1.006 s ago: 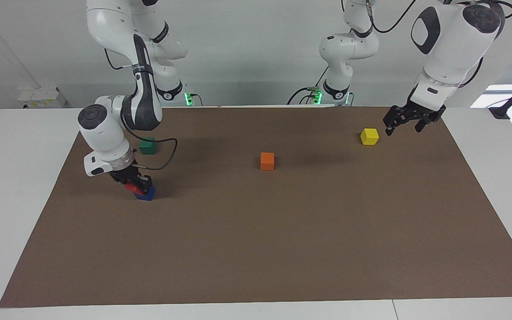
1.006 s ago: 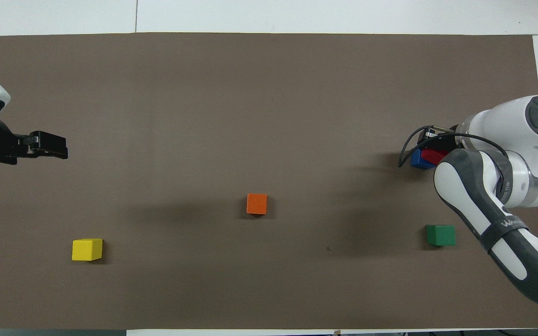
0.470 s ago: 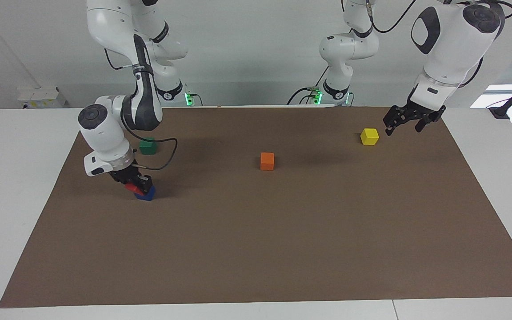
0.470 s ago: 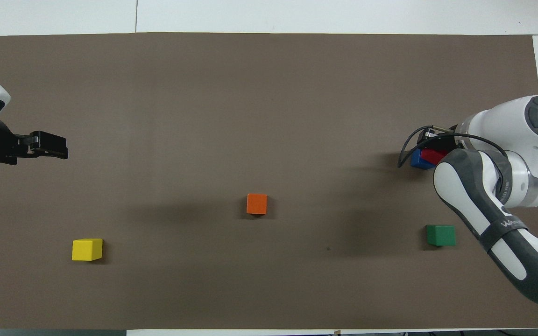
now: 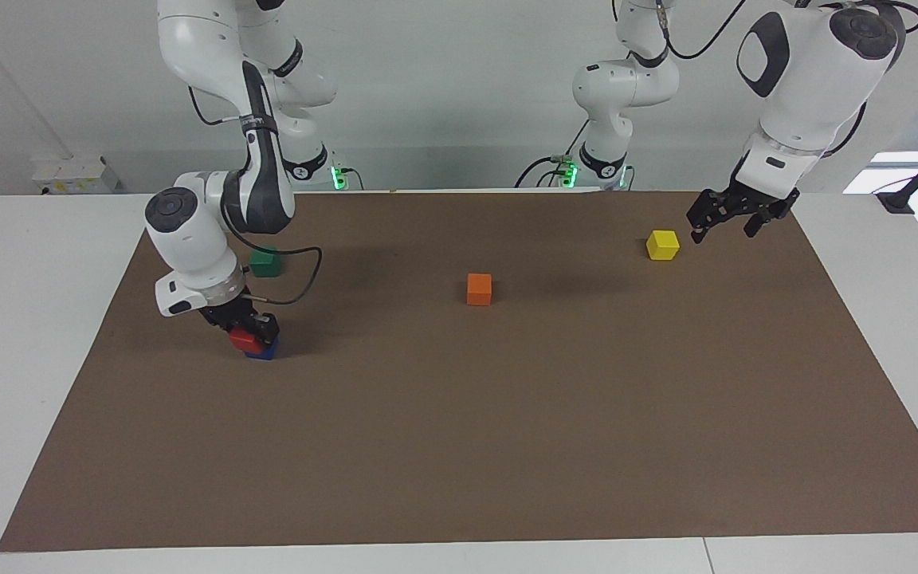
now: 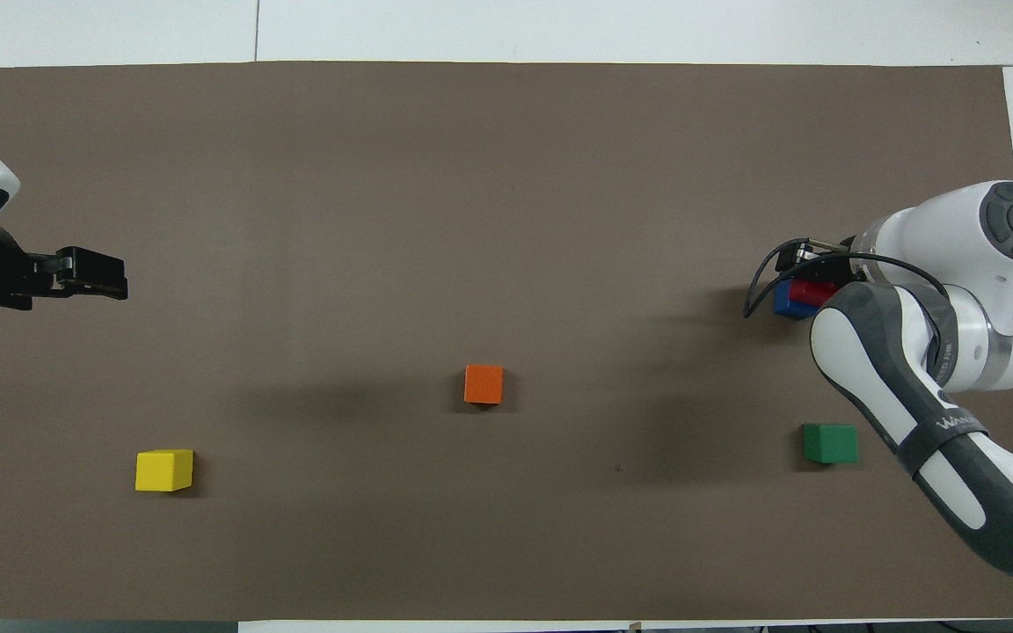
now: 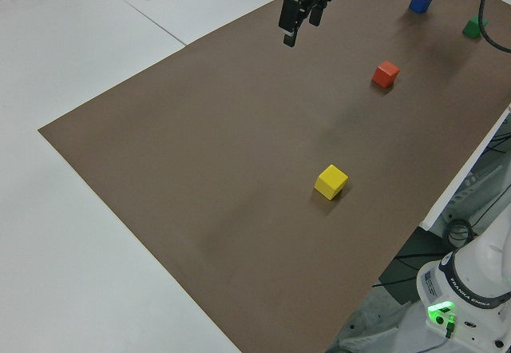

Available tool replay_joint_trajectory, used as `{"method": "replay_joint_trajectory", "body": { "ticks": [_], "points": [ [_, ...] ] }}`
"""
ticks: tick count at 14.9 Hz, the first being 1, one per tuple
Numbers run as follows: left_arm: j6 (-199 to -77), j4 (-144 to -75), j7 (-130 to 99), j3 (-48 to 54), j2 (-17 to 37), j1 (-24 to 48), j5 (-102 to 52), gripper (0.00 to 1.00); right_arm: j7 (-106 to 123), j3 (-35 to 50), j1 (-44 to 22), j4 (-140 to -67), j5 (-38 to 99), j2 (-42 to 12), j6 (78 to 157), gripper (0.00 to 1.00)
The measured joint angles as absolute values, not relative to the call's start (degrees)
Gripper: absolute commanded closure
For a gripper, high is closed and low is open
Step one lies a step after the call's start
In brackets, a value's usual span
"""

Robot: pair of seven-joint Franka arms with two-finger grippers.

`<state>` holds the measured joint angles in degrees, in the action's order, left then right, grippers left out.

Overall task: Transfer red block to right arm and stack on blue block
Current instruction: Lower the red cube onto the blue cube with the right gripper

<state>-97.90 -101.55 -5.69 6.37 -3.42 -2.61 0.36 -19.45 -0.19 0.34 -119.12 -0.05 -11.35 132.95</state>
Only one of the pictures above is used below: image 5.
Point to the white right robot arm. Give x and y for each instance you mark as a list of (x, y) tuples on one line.
[(196, 239)]

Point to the brown table mat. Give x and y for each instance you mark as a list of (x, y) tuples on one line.
[(459, 438)]

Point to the blue wooden block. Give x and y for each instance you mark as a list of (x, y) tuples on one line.
[(266, 351)]

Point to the yellow wooden block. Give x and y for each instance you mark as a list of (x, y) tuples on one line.
[(663, 245)]

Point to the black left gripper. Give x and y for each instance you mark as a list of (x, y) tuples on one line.
[(758, 199)]

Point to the orange wooden block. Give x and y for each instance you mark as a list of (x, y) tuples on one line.
[(479, 289)]

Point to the red wooden block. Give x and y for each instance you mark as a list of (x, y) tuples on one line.
[(245, 341)]

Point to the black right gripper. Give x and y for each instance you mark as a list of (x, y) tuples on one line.
[(232, 315)]

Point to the white wall socket box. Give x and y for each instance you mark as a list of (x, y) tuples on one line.
[(76, 175)]

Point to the green wooden block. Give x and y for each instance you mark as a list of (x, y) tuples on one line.
[(264, 263)]

